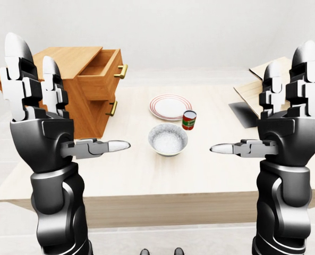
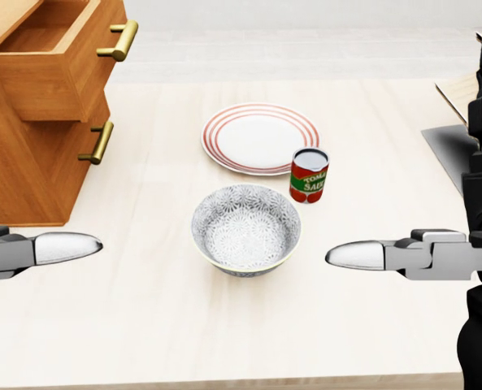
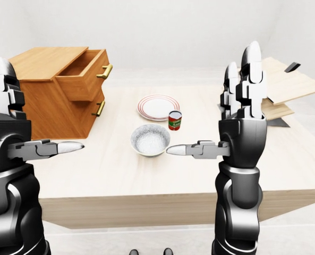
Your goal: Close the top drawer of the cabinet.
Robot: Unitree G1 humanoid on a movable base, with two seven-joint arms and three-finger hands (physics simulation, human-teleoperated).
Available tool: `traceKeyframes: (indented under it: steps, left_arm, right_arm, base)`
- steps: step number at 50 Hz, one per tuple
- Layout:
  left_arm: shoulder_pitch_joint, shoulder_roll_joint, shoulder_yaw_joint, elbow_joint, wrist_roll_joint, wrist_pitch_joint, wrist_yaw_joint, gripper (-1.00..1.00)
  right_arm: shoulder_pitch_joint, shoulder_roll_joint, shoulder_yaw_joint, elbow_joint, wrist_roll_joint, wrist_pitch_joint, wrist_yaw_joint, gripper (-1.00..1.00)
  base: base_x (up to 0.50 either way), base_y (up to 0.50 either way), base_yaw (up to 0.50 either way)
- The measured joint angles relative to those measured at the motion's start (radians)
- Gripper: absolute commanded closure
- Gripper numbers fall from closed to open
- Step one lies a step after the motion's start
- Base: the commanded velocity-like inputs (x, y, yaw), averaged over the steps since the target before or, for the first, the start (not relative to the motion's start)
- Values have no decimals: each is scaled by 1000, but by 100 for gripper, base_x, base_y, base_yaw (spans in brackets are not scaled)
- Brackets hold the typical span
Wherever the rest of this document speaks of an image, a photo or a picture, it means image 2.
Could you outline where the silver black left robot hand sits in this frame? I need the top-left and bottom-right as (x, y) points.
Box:
(0, 225), (104, 284)

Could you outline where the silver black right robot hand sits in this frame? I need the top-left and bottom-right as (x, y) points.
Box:
(324, 15), (482, 390)

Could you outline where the closed wooden drawer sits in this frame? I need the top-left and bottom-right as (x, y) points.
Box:
(20, 89), (112, 227)

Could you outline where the wooden cabinet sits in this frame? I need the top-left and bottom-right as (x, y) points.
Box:
(0, 0), (128, 228)

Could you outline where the open wooden drawer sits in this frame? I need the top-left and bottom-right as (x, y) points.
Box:
(0, 0), (128, 124)

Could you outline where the red tomato sauce tin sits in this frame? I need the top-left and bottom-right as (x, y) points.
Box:
(289, 147), (331, 205)

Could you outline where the grey patterned bowl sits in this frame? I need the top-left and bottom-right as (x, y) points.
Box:
(190, 183), (302, 279)

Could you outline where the white plate with red rings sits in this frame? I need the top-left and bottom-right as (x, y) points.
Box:
(200, 102), (322, 177)

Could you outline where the brass handle of closed drawer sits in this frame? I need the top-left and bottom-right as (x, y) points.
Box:
(77, 120), (115, 166)

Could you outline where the brass handle of open drawer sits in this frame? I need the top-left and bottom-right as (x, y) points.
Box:
(96, 19), (140, 63)

